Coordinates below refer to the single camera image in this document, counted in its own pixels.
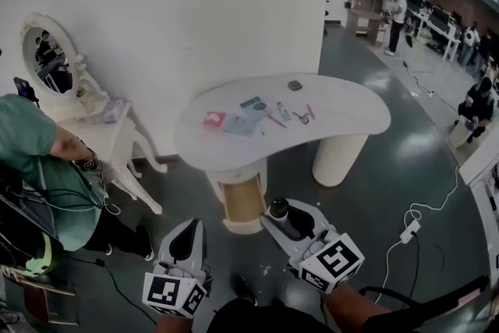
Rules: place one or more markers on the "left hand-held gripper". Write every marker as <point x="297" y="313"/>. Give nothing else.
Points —
<point x="175" y="290"/>

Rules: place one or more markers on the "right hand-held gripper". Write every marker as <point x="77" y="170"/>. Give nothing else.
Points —
<point x="331" y="263"/>

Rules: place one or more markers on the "red pen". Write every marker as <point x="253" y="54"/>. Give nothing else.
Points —
<point x="277" y="121"/>

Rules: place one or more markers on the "scissors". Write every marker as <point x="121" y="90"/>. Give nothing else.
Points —
<point x="303" y="117"/>

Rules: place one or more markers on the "blue packets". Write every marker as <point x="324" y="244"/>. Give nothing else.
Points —
<point x="238" y="125"/>

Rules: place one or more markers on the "red packet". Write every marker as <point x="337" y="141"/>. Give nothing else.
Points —
<point x="214" y="120"/>

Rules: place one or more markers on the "dark rectangular strip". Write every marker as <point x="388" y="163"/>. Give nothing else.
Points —
<point x="251" y="102"/>

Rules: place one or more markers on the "small dark box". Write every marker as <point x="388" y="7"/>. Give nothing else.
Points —
<point x="294" y="85"/>

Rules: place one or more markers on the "person's left forearm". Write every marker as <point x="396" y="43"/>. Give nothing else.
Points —
<point x="171" y="325"/>

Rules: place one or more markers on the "person's right forearm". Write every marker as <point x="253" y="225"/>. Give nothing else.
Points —
<point x="347" y="308"/>

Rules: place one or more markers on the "white curved table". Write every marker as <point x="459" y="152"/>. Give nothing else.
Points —
<point x="343" y="105"/>

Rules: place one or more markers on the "person's black shoe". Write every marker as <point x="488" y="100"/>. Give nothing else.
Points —
<point x="242" y="286"/>

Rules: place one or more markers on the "person's black clothing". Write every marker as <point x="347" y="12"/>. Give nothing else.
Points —
<point x="265" y="319"/>

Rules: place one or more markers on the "ornate white vanity with mirror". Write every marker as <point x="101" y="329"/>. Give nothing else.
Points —
<point x="113" y="144"/>

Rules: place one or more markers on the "purple packets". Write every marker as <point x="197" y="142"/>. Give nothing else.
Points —
<point x="112" y="112"/>

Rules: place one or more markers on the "wooden chair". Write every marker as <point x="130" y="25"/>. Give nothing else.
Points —
<point x="35" y="300"/>

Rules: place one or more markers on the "grey and black equipment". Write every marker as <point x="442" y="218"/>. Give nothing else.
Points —
<point x="448" y="300"/>

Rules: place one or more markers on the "white stool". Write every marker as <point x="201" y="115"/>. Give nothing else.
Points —
<point x="460" y="132"/>

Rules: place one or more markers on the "white cabinet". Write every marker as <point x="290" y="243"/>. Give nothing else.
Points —
<point x="483" y="171"/>

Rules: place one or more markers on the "wooden shelf desk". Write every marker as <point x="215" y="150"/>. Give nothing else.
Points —
<point x="364" y="19"/>

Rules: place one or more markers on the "row of office desks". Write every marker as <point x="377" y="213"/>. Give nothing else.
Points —
<point x="436" y="23"/>

